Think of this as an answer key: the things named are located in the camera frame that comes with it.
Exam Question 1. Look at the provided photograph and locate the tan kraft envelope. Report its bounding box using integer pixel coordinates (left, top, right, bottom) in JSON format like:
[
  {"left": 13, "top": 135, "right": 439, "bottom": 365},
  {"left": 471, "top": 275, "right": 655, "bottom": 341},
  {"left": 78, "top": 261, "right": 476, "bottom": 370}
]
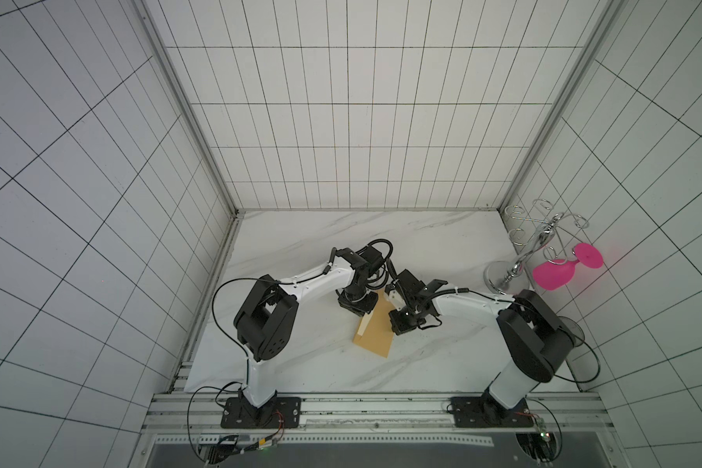
[{"left": 352, "top": 290, "right": 395, "bottom": 358}]

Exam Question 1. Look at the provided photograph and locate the peach lined letter paper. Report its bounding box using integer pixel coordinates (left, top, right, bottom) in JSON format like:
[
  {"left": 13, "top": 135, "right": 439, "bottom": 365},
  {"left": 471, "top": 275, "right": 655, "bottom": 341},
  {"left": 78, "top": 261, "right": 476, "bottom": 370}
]
[{"left": 356, "top": 314, "right": 372, "bottom": 337}]

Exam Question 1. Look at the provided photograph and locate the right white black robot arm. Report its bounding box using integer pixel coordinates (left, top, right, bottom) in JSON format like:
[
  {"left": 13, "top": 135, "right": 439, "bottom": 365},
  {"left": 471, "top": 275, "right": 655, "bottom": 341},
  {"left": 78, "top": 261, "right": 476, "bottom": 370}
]
[{"left": 384, "top": 270, "right": 579, "bottom": 413}]

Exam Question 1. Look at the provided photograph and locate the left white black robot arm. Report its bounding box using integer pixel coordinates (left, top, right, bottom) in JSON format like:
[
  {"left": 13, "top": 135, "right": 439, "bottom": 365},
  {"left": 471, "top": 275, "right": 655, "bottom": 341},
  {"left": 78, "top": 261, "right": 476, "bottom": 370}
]
[{"left": 233, "top": 239, "right": 393, "bottom": 411}]

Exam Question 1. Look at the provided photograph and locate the pink plastic wine glass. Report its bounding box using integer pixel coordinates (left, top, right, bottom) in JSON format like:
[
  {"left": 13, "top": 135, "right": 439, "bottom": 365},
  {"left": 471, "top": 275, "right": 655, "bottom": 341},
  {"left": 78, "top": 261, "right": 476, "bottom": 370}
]
[{"left": 532, "top": 243, "right": 604, "bottom": 291}]

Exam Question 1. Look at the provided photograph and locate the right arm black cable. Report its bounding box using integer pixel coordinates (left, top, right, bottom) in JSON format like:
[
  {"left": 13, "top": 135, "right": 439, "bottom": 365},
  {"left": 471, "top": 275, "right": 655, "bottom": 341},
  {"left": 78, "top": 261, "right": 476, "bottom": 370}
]
[{"left": 443, "top": 285, "right": 602, "bottom": 463}]

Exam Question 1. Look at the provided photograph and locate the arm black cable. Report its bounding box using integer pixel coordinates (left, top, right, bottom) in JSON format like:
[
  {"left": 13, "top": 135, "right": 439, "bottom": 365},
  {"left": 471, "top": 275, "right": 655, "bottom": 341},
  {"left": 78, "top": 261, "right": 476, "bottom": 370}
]
[
  {"left": 186, "top": 265, "right": 335, "bottom": 463},
  {"left": 443, "top": 285, "right": 602, "bottom": 463}
]

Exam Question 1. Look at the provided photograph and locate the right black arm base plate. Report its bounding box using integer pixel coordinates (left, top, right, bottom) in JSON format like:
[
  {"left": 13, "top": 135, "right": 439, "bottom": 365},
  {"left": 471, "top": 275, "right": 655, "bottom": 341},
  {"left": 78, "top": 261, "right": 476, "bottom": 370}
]
[{"left": 447, "top": 395, "right": 534, "bottom": 429}]

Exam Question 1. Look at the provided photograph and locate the silver wire glass rack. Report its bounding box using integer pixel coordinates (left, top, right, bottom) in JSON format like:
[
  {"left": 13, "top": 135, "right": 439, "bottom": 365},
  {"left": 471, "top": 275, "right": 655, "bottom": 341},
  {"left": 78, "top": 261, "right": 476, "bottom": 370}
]
[{"left": 483, "top": 199, "right": 590, "bottom": 296}]

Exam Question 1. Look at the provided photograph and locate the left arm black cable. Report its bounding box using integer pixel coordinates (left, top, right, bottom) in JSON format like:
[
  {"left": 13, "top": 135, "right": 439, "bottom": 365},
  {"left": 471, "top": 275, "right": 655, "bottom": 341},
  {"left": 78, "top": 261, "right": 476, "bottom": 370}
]
[{"left": 186, "top": 265, "right": 335, "bottom": 463}]

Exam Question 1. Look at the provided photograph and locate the clear glass by wall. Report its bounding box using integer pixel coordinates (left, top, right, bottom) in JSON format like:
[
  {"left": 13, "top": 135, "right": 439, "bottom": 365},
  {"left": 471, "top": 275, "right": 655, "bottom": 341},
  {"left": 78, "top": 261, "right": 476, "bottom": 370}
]
[{"left": 559, "top": 316, "right": 586, "bottom": 348}]

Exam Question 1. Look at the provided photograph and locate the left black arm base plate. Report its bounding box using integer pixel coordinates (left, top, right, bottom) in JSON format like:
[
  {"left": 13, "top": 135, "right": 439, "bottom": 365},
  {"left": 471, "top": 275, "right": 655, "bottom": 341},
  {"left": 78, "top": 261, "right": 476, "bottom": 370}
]
[{"left": 220, "top": 395, "right": 302, "bottom": 429}]

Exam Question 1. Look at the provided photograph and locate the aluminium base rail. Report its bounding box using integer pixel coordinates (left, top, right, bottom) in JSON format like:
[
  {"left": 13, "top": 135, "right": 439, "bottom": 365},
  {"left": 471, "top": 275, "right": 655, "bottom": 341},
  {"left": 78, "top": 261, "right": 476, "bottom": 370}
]
[{"left": 142, "top": 391, "right": 613, "bottom": 442}]

